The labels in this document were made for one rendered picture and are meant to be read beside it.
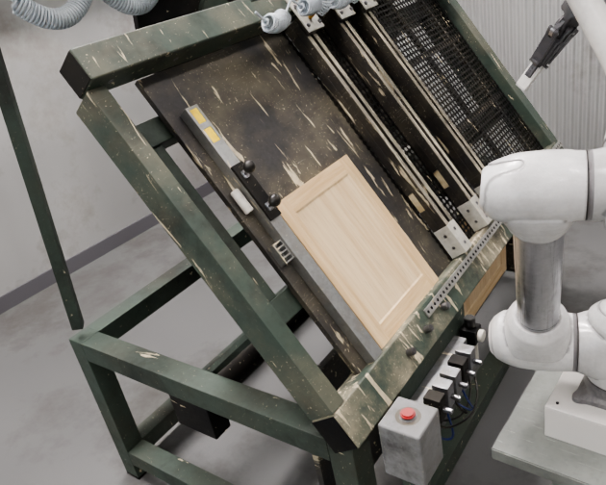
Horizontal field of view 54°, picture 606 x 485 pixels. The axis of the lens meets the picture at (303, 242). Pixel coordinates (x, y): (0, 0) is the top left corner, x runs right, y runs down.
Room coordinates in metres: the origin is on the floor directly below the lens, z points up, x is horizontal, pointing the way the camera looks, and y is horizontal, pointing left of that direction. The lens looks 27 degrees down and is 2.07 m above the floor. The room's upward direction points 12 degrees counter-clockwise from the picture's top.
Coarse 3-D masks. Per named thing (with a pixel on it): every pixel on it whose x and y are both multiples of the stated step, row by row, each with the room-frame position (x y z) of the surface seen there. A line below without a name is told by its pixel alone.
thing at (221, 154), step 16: (192, 128) 1.79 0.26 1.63; (208, 144) 1.76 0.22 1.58; (224, 144) 1.77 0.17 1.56; (224, 160) 1.73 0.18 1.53; (256, 208) 1.67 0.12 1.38; (272, 224) 1.64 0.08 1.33; (288, 240) 1.63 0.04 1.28; (304, 256) 1.61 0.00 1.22; (304, 272) 1.59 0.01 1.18; (320, 272) 1.60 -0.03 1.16; (320, 288) 1.55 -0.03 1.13; (336, 304) 1.54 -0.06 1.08; (336, 320) 1.53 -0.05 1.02; (352, 320) 1.52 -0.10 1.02; (352, 336) 1.50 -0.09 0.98; (368, 336) 1.51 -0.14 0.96; (368, 352) 1.46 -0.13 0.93
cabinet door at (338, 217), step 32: (320, 192) 1.86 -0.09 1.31; (352, 192) 1.94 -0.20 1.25; (288, 224) 1.70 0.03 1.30; (320, 224) 1.76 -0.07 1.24; (352, 224) 1.83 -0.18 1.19; (384, 224) 1.91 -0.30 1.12; (320, 256) 1.67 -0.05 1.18; (352, 256) 1.73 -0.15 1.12; (384, 256) 1.80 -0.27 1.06; (416, 256) 1.87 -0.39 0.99; (352, 288) 1.63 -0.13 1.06; (384, 288) 1.70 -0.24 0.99; (416, 288) 1.76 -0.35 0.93; (384, 320) 1.60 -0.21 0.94
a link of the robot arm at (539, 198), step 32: (512, 160) 1.04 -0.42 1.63; (544, 160) 1.01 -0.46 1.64; (576, 160) 0.98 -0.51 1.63; (480, 192) 1.04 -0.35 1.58; (512, 192) 1.00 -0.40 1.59; (544, 192) 0.97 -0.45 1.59; (576, 192) 0.95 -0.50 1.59; (512, 224) 1.01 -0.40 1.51; (544, 224) 0.98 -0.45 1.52; (544, 256) 1.05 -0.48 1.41; (544, 288) 1.10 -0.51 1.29; (512, 320) 1.23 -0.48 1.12; (544, 320) 1.15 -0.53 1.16; (576, 320) 1.22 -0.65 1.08; (512, 352) 1.22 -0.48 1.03; (544, 352) 1.17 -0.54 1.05; (576, 352) 1.17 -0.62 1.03
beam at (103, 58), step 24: (240, 0) 2.19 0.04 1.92; (264, 0) 2.26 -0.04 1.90; (168, 24) 1.93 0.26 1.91; (192, 24) 1.98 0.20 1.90; (216, 24) 2.04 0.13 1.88; (240, 24) 2.11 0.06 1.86; (72, 48) 1.67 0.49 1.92; (96, 48) 1.71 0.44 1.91; (120, 48) 1.76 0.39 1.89; (144, 48) 1.80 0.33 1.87; (168, 48) 1.85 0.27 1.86; (192, 48) 1.94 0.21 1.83; (216, 48) 2.09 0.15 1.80; (72, 72) 1.67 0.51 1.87; (96, 72) 1.65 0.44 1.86; (120, 72) 1.72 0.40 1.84; (144, 72) 1.83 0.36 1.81
